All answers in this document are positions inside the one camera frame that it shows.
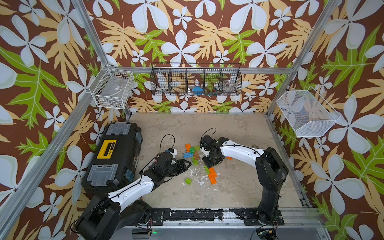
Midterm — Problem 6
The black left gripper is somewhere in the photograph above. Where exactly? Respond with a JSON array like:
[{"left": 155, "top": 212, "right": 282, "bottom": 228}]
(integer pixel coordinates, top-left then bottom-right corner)
[{"left": 162, "top": 157, "right": 192, "bottom": 178}]

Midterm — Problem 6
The tan brick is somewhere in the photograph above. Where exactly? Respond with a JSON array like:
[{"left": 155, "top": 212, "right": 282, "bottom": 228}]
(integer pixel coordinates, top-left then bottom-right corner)
[{"left": 194, "top": 152, "right": 200, "bottom": 161}]

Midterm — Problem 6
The lime brick front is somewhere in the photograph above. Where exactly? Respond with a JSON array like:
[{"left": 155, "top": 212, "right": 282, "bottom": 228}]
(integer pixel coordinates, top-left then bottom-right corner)
[{"left": 191, "top": 157, "right": 199, "bottom": 166}]

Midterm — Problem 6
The orange brick front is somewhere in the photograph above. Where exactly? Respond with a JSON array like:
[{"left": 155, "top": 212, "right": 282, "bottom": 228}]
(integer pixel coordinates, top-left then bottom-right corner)
[{"left": 185, "top": 144, "right": 191, "bottom": 153}]

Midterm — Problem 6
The blue brick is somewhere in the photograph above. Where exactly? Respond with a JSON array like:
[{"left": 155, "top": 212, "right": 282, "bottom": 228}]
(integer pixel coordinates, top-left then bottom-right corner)
[{"left": 183, "top": 153, "right": 194, "bottom": 159}]

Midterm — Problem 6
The small lime brick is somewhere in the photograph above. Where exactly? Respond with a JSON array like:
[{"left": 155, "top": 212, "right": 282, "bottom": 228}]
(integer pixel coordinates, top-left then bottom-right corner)
[{"left": 185, "top": 178, "right": 192, "bottom": 185}]

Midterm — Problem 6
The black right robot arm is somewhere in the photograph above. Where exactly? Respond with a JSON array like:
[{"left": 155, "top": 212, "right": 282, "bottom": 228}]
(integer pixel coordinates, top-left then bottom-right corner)
[{"left": 200, "top": 135, "right": 289, "bottom": 225}]

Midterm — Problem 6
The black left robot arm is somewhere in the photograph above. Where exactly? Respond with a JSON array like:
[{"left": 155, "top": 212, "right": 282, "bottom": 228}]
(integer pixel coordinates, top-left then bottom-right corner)
[{"left": 71, "top": 149, "right": 192, "bottom": 240}]

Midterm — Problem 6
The black yellow toolbox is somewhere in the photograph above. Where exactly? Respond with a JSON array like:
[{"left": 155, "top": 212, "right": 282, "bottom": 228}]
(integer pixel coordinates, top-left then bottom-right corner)
[{"left": 82, "top": 122, "right": 143, "bottom": 194}]

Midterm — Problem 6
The white mesh basket right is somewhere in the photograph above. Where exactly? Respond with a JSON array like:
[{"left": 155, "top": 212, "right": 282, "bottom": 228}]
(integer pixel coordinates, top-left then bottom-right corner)
[{"left": 277, "top": 87, "right": 341, "bottom": 138}]

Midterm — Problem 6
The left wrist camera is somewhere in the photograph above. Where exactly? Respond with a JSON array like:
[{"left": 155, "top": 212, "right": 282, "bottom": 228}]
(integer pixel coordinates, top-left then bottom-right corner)
[{"left": 167, "top": 148, "right": 178, "bottom": 159}]

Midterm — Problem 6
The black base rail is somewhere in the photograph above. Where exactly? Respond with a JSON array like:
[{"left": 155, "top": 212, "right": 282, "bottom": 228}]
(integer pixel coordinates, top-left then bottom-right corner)
[{"left": 123, "top": 207, "right": 285, "bottom": 226}]

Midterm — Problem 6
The black wire basket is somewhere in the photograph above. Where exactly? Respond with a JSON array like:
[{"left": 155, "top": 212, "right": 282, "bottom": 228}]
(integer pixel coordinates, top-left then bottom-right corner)
[{"left": 149, "top": 63, "right": 243, "bottom": 97}]

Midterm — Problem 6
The white wire basket left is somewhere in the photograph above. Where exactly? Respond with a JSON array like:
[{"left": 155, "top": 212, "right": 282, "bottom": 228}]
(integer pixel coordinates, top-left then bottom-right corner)
[{"left": 90, "top": 67, "right": 135, "bottom": 110}]

